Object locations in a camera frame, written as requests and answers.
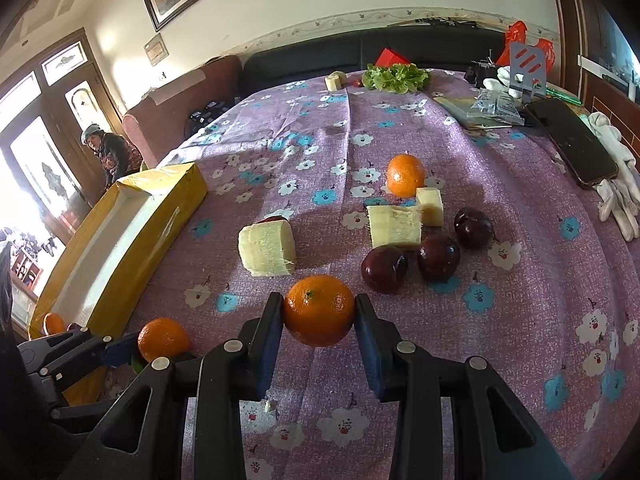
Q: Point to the green fruit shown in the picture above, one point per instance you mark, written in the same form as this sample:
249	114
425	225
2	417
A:
135	364

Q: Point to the wooden cabinet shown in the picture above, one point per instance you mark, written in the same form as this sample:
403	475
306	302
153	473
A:
575	10

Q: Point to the black smartphone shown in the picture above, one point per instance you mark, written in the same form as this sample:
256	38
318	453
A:
572	140

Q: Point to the small pale apple cube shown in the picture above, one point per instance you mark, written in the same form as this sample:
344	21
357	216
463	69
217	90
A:
431	206

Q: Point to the black sofa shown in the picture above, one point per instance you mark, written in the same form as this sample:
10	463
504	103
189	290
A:
300	60

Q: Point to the black items on armchair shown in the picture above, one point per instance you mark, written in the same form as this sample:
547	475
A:
207	112

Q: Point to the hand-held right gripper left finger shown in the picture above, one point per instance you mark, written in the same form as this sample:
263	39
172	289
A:
270	355

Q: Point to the large pale apple chunk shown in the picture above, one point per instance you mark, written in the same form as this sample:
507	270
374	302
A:
267	250

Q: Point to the small framed certificate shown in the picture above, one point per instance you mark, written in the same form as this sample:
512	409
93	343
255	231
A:
155	49

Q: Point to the ridged pale apple chunk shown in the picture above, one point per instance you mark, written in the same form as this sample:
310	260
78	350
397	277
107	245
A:
395	227

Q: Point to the clear plastic bag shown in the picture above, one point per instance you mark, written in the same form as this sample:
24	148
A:
495	105

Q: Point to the green lettuce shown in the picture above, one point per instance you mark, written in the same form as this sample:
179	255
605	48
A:
396	77

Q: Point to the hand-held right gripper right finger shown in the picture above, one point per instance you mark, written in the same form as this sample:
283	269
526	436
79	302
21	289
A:
372	355

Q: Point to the red paper box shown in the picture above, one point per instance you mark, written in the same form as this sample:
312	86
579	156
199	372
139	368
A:
391	57

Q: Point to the wooden glass door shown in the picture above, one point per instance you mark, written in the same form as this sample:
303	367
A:
55	105

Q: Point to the white gloves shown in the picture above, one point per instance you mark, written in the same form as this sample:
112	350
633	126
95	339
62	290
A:
617	175

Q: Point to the orange plastic bag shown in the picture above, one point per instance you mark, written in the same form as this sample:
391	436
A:
525	39

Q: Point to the grey phone stand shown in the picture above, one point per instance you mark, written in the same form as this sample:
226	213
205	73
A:
527	67

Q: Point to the pink armchair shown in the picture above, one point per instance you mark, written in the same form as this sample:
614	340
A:
165	115

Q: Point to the orange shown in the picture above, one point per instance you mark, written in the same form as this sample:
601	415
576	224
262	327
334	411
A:
406	175
320	310
163	340
52	323

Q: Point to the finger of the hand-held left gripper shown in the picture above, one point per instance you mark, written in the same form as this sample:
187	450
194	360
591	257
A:
85	411
117	351

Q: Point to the black device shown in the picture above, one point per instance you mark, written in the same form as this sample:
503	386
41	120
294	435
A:
480	72

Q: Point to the yellow cardboard box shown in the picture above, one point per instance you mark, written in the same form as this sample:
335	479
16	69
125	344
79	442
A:
165	210

